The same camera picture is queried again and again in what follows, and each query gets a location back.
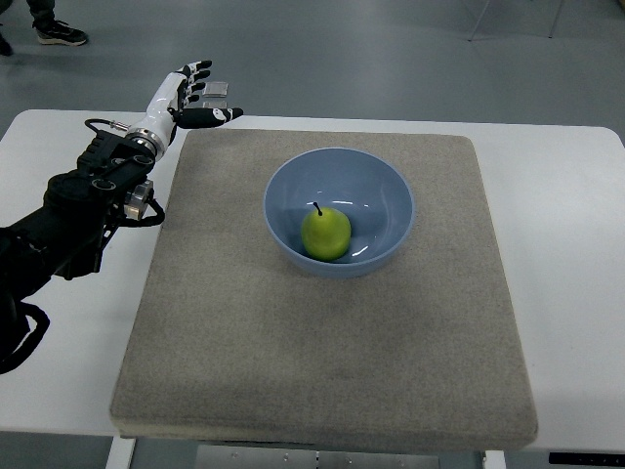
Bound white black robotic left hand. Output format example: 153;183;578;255
126;60;243;158

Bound green pear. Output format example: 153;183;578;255
301;202;352;262

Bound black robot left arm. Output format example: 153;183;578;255
1;129;165;373

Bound blue ceramic bowl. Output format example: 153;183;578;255
263;148;417;278

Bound upper metal floor plate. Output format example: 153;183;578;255
203;81;229;98

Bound metal floor plate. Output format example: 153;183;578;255
203;81;229;98
202;101;228;108

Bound lower metal floor plate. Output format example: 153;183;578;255
202;101;228;108

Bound person's sneaker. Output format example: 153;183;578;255
33;20;89;47

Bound grey felt mat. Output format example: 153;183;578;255
110;130;538;452

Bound metal table crossbar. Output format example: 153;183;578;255
194;445;440;469

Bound metal chair legs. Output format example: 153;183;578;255
466;1;566;43

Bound black table control panel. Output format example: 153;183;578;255
548;451;625;467

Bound white table leg frame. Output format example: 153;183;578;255
105;437;136;469

